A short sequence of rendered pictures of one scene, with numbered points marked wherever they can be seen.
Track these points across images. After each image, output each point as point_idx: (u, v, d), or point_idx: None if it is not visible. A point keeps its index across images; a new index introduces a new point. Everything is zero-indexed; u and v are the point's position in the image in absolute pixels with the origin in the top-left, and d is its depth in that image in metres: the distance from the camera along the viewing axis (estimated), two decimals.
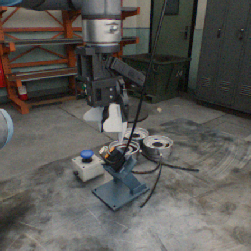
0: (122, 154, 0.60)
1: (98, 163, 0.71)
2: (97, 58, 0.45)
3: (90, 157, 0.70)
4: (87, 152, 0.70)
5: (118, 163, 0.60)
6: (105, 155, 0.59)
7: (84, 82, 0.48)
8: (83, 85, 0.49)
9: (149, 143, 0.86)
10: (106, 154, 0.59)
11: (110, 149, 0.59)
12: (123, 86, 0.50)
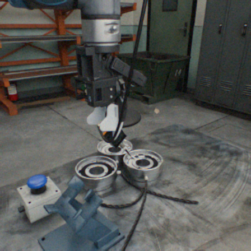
0: (121, 130, 0.57)
1: (53, 195, 0.49)
2: (97, 58, 0.45)
3: (41, 186, 0.49)
4: (37, 180, 0.49)
5: (117, 138, 0.57)
6: (105, 130, 0.56)
7: (84, 82, 0.48)
8: (83, 85, 0.49)
9: (131, 160, 0.65)
10: None
11: None
12: (123, 86, 0.50)
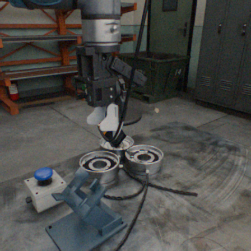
0: (121, 130, 0.57)
1: (59, 187, 0.52)
2: (97, 58, 0.45)
3: (47, 178, 0.51)
4: (43, 172, 0.51)
5: (117, 138, 0.57)
6: None
7: (84, 82, 0.48)
8: (83, 85, 0.49)
9: (133, 155, 0.67)
10: None
11: None
12: (123, 86, 0.50)
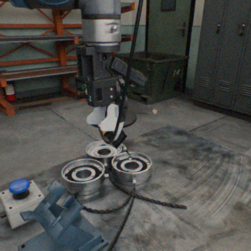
0: (122, 130, 0.57)
1: (36, 200, 0.48)
2: (97, 58, 0.45)
3: (23, 191, 0.47)
4: (19, 184, 0.48)
5: (117, 138, 0.57)
6: None
7: (84, 82, 0.48)
8: (83, 85, 0.49)
9: None
10: None
11: None
12: (123, 86, 0.50)
